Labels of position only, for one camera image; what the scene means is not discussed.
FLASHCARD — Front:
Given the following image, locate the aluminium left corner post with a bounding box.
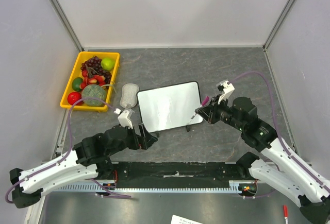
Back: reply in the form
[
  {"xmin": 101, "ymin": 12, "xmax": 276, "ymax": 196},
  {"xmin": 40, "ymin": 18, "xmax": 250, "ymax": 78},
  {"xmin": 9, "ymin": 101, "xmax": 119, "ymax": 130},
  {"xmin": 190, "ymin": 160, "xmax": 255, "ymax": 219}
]
[{"xmin": 49, "ymin": 0, "xmax": 85, "ymax": 51}]

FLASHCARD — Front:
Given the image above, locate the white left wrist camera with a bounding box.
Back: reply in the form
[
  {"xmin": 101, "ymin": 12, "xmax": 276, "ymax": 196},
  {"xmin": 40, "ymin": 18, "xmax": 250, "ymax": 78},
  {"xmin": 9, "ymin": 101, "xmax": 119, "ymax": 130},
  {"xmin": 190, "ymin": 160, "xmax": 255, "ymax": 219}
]
[{"xmin": 114, "ymin": 108, "xmax": 134, "ymax": 129}]

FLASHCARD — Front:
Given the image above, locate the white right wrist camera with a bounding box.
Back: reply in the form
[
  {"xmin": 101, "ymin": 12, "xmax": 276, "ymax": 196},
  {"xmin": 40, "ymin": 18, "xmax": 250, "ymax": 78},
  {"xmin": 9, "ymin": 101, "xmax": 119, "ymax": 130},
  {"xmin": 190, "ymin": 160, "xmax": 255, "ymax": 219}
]
[{"xmin": 217, "ymin": 80, "xmax": 235, "ymax": 104}]

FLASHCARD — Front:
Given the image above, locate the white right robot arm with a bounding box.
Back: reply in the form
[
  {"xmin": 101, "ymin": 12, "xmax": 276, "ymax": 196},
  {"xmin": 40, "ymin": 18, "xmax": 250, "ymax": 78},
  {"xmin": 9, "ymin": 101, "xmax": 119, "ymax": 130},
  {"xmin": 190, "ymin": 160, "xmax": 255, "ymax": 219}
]
[{"xmin": 195, "ymin": 97, "xmax": 329, "ymax": 223}]

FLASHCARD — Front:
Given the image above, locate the white paper sheet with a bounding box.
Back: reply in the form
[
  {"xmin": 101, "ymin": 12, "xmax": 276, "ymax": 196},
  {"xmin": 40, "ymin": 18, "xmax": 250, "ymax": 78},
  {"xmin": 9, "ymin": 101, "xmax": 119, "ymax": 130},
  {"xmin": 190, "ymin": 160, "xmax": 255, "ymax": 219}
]
[{"xmin": 170, "ymin": 215, "xmax": 202, "ymax": 224}]

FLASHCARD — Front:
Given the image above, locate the dark green lime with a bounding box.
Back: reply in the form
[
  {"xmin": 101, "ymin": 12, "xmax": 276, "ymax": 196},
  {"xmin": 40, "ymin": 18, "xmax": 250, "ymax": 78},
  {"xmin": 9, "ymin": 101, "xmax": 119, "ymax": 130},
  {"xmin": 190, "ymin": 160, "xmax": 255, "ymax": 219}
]
[{"xmin": 72, "ymin": 77, "xmax": 83, "ymax": 92}]

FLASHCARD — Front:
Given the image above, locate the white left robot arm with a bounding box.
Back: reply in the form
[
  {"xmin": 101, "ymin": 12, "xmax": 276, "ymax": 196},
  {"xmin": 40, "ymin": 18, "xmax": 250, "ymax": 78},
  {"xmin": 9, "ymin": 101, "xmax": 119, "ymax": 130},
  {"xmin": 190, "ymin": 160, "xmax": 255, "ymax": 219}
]
[{"xmin": 5, "ymin": 124, "xmax": 158, "ymax": 209}]

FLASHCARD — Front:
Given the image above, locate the red apple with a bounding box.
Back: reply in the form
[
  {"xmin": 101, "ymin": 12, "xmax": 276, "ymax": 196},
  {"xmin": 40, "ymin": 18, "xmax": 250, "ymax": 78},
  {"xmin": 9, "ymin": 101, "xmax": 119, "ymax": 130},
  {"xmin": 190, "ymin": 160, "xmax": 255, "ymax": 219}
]
[{"xmin": 67, "ymin": 92, "xmax": 81, "ymax": 105}]

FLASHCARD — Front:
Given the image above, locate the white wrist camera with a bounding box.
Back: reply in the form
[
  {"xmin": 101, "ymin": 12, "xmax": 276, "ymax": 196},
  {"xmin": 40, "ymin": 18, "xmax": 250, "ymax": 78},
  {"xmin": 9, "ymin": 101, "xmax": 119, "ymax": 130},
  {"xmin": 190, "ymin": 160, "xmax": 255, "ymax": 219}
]
[
  {"xmin": 114, "ymin": 108, "xmax": 134, "ymax": 129},
  {"xmin": 217, "ymin": 80, "xmax": 235, "ymax": 104}
]

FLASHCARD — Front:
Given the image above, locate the light green apple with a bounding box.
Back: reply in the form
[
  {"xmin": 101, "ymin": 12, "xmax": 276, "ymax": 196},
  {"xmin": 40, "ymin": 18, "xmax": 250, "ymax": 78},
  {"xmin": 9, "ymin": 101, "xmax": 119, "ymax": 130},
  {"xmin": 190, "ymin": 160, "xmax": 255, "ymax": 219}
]
[{"xmin": 101, "ymin": 58, "xmax": 116, "ymax": 71}]

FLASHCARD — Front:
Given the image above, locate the white toothed cable duct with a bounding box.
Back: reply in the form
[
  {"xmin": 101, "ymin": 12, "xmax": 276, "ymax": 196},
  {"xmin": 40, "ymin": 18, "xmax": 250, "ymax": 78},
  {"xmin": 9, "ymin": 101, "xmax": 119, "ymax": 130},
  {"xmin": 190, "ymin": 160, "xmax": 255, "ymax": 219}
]
[{"xmin": 54, "ymin": 181, "xmax": 242, "ymax": 194}]

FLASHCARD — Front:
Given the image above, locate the yellow plastic fruit tray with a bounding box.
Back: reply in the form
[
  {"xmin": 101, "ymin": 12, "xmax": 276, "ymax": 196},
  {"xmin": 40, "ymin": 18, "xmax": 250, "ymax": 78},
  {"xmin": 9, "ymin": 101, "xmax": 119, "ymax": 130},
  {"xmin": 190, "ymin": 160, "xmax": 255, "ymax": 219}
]
[{"xmin": 60, "ymin": 51, "xmax": 120, "ymax": 109}]

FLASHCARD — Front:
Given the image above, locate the red capped marker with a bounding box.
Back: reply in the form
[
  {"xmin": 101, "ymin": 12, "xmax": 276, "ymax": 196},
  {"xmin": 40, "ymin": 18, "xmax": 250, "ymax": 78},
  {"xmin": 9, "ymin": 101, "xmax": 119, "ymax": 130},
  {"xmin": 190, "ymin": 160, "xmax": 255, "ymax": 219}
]
[{"xmin": 283, "ymin": 205, "xmax": 289, "ymax": 224}]

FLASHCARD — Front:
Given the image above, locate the grey whiteboard eraser sponge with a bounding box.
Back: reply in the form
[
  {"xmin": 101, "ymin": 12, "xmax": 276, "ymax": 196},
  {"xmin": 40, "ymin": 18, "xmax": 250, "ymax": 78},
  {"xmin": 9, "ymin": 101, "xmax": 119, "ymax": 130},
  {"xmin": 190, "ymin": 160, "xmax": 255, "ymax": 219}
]
[{"xmin": 120, "ymin": 83, "xmax": 139, "ymax": 109}]

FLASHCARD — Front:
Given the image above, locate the white marker with magenta cap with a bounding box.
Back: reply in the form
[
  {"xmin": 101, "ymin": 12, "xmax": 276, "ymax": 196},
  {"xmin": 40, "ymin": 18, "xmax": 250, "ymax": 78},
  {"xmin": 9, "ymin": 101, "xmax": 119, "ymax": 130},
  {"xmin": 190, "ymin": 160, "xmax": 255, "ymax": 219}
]
[{"xmin": 190, "ymin": 96, "xmax": 211, "ymax": 120}]

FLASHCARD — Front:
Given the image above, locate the aluminium right corner post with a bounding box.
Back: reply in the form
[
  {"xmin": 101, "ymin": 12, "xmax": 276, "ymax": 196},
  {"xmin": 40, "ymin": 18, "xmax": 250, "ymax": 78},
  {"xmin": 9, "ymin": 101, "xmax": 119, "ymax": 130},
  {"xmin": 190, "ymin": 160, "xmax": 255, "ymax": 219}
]
[{"xmin": 262, "ymin": 0, "xmax": 296, "ymax": 52}]

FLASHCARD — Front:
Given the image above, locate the green netted melon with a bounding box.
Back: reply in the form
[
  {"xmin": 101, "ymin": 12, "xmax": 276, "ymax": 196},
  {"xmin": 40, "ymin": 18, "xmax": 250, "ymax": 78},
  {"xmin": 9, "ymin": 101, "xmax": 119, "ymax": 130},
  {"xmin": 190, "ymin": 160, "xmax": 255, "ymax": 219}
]
[{"xmin": 81, "ymin": 84, "xmax": 107, "ymax": 107}]

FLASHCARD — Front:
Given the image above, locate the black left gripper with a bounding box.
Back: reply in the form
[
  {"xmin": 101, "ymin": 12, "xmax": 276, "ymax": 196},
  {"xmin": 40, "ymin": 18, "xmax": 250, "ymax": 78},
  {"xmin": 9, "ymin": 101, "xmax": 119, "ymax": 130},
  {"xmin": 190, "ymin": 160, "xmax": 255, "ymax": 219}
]
[{"xmin": 107, "ymin": 123, "xmax": 157, "ymax": 157}]

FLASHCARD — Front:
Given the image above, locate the purple grape bunch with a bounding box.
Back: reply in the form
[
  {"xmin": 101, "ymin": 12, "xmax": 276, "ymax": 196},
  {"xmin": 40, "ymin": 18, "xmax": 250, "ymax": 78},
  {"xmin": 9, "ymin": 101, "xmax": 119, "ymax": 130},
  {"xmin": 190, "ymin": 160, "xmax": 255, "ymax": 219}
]
[{"xmin": 80, "ymin": 56, "xmax": 112, "ymax": 79}]

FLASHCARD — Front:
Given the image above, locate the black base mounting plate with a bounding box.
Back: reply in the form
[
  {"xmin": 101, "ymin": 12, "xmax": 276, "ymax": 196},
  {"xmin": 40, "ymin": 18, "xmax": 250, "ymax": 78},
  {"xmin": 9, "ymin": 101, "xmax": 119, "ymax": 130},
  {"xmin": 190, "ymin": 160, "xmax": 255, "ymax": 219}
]
[{"xmin": 102, "ymin": 162, "xmax": 254, "ymax": 187}]

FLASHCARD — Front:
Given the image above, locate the aluminium corner post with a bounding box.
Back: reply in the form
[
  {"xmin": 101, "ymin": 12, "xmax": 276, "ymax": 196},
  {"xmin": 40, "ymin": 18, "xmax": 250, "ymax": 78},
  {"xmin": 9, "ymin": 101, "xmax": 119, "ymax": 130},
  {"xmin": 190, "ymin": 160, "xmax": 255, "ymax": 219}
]
[
  {"xmin": 49, "ymin": 0, "xmax": 85, "ymax": 51},
  {"xmin": 262, "ymin": 0, "xmax": 296, "ymax": 52}
]

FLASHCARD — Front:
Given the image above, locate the small black framed whiteboard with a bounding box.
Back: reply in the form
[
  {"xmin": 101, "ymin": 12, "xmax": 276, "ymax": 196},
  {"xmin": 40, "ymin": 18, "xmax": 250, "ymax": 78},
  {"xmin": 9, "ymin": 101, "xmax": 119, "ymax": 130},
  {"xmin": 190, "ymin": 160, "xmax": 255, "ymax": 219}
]
[{"xmin": 137, "ymin": 81, "xmax": 203, "ymax": 133}]

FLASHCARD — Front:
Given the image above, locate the red strawberries cluster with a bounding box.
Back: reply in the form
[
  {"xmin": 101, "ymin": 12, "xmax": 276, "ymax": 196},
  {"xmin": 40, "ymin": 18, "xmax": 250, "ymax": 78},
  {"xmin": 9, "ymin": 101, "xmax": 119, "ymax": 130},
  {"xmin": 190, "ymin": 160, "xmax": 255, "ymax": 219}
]
[{"xmin": 79, "ymin": 70, "xmax": 106, "ymax": 90}]

